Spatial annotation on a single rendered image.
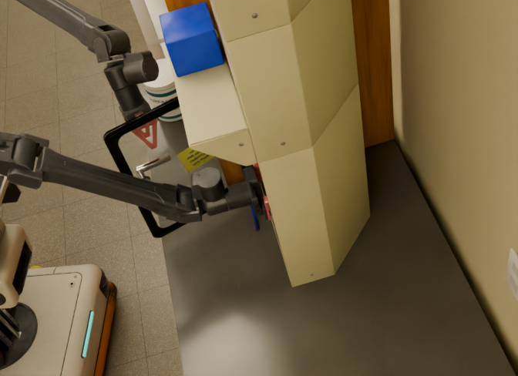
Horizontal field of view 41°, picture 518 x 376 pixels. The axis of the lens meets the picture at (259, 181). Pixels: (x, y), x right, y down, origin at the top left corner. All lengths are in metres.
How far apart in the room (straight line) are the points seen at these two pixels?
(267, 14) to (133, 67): 0.54
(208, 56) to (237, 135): 0.20
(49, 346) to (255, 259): 1.11
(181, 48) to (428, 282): 0.80
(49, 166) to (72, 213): 1.87
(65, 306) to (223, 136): 1.57
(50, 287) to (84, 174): 1.31
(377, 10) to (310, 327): 0.76
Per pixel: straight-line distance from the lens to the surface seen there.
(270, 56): 1.17
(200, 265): 1.80
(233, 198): 1.58
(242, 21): 1.11
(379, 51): 1.74
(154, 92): 2.09
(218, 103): 1.33
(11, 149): 1.51
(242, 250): 1.80
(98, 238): 3.22
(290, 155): 1.34
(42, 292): 2.80
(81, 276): 2.76
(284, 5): 1.12
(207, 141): 1.27
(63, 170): 1.52
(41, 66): 4.28
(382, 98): 1.85
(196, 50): 1.37
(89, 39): 1.65
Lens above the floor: 2.40
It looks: 49 degrees down
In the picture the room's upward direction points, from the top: 16 degrees counter-clockwise
